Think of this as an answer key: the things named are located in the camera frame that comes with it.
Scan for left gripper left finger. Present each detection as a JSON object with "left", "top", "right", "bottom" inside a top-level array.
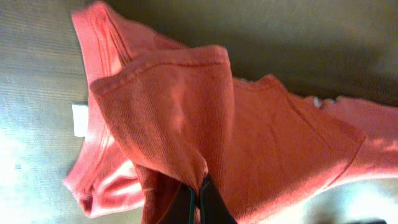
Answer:
[{"left": 158, "top": 184, "right": 196, "bottom": 224}]

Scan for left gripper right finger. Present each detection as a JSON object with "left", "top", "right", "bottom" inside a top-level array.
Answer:
[{"left": 199, "top": 174, "right": 237, "bottom": 224}]

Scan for orange t-shirt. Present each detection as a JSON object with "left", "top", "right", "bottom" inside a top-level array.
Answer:
[{"left": 63, "top": 1, "right": 397, "bottom": 223}]

